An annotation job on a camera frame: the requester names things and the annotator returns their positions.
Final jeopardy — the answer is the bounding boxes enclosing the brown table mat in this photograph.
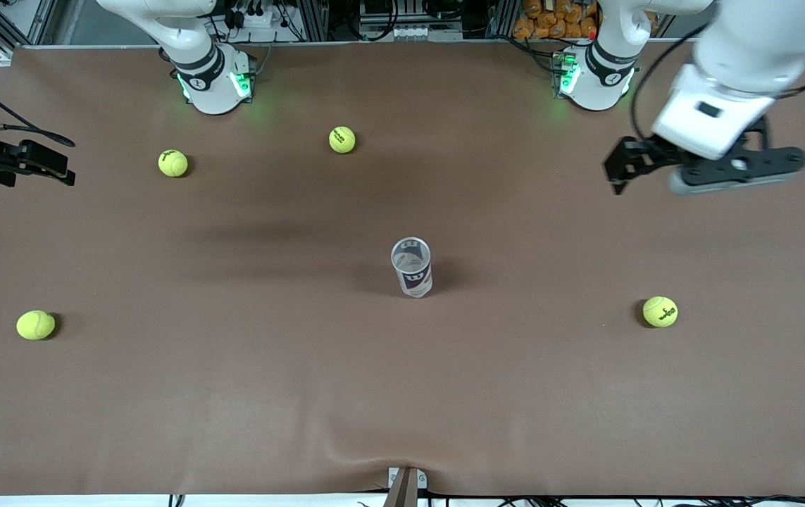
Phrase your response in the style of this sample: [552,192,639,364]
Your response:
[0,39,805,497]

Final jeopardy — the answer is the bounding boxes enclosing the white power strip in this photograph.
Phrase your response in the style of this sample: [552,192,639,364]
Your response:
[232,6,283,30]

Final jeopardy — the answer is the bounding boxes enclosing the aluminium cell frame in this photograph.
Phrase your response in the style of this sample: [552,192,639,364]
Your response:
[0,0,805,65]

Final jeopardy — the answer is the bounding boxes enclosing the white connector strip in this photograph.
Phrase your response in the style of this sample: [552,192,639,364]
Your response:
[358,23,464,41]

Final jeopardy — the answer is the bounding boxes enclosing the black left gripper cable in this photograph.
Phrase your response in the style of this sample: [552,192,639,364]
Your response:
[630,21,713,140]

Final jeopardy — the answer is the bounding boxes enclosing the yellow tennis ball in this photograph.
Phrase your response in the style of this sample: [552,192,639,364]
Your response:
[15,310,56,342]
[642,296,679,328]
[158,149,189,178]
[328,125,357,155]

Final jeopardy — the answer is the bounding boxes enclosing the orange snack bags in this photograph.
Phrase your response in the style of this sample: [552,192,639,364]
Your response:
[513,0,600,40]

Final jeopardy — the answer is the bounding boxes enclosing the metal clamp bracket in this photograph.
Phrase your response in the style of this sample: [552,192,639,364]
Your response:
[382,466,428,507]

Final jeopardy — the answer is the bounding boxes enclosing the clear tennis ball can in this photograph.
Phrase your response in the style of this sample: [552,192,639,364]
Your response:
[390,237,434,299]

